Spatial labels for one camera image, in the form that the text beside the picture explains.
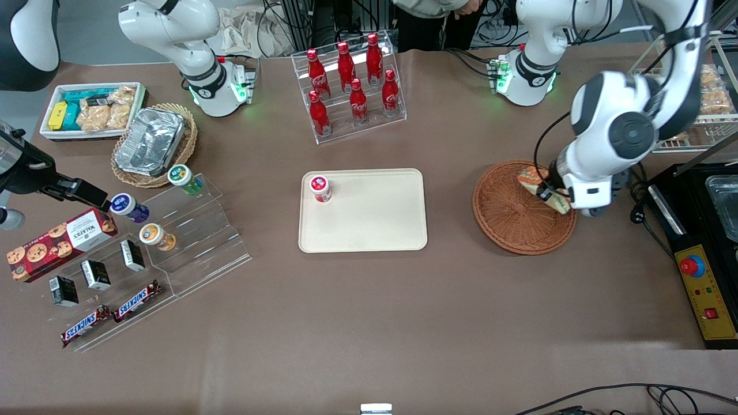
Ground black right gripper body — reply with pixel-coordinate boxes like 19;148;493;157
0;130;57;195

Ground sandwich with lettuce tomato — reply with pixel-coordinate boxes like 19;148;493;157
517;166;571;215

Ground round brown wicker basket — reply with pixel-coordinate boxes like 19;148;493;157
472;160;577;255

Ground tan oval wicker basket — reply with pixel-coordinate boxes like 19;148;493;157
111;103;198;189

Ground cream plastic tray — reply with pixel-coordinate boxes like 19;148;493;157
298;168;428;253

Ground small jar with purple label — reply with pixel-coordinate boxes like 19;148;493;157
110;193;150;224

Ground red Walkers cookie box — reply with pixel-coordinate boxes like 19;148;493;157
7;207;118;283

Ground yellow box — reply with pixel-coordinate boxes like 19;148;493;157
48;101;69;131

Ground white plastic bin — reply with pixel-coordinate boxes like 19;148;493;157
39;82;148;142

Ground clear bag of snacks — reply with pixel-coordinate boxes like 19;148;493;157
77;98;111;134
107;86;137;131

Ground small black box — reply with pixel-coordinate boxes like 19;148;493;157
80;259;112;291
48;276;80;307
120;239;146;272

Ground aluminium foil container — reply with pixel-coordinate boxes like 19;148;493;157
114;108;186;177

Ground small jar with orange label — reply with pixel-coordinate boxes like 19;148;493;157
139;223;177;252

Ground small jar with green lid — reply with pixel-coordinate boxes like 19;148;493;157
167;164;204;196

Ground black sealing machine yellow panel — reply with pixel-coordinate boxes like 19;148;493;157
646;161;738;349

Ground clear acrylic step shelf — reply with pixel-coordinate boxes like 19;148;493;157
46;231;175;353
138;173;253;298

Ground Snickers bar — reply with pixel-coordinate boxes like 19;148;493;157
61;305;112;349
113;280;163;323

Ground clear container in sealing machine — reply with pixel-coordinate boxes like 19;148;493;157
706;176;738;243

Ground bag of biscuits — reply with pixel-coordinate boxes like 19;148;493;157
695;63;736;116

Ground red cola bottle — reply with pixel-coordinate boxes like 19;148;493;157
349;78;368;125
382;69;400;117
306;48;330;99
367;33;383;82
308;90;332;137
337;41;356;91

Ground clear acrylic bottle rack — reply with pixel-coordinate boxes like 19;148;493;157
291;32;408;145

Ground person in dark trousers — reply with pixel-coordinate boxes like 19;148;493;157
392;0;486;52

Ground small jar with red lid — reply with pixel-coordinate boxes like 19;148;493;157
310;175;333;203

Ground crumpled beige paper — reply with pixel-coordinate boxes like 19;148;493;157
216;5;296;58

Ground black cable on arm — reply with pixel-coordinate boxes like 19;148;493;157
533;111;573;186

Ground black power cable with plug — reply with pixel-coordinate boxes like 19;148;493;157
630;167;676;260

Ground metal wire rack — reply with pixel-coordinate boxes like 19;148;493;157
628;30;738;154

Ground black cables behind arm base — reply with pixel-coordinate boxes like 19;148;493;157
443;46;503;80

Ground black floor cable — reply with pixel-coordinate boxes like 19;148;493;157
513;383;738;415

